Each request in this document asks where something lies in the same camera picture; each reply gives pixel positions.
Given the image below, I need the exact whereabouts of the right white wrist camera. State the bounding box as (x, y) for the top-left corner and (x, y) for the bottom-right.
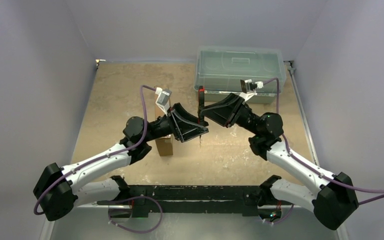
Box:
(239, 79), (264, 102)

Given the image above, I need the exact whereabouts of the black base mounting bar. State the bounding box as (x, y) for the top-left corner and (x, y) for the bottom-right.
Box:
(98, 185), (282, 222)

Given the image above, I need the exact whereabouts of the red utility knife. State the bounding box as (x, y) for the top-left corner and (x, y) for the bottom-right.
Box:
(198, 85), (205, 126)

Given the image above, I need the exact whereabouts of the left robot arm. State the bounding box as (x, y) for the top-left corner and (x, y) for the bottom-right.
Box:
(33, 103), (209, 221)

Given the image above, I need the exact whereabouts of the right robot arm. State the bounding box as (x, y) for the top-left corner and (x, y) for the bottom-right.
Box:
(198, 93), (359, 230)

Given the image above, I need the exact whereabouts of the brown cardboard express box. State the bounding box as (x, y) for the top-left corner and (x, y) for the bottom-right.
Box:
(154, 105), (173, 157)

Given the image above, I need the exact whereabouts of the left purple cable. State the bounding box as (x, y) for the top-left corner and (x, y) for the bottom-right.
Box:
(32, 84), (159, 216)

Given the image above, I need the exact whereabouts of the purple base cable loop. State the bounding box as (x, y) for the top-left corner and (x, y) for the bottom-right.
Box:
(107, 195), (163, 234)

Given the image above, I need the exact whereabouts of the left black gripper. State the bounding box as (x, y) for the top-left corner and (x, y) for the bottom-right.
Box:
(143, 103), (208, 143)

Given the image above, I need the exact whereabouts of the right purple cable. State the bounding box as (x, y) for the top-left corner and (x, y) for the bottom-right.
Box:
(261, 77), (384, 206)

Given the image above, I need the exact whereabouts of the clear plastic storage bin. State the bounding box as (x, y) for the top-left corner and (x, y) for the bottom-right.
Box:
(194, 46), (287, 104)

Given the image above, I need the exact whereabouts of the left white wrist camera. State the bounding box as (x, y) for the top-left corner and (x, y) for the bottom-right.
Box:
(155, 87), (172, 115)

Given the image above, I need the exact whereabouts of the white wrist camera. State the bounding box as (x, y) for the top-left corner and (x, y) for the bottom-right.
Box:
(155, 87), (172, 115)
(239, 79), (264, 102)

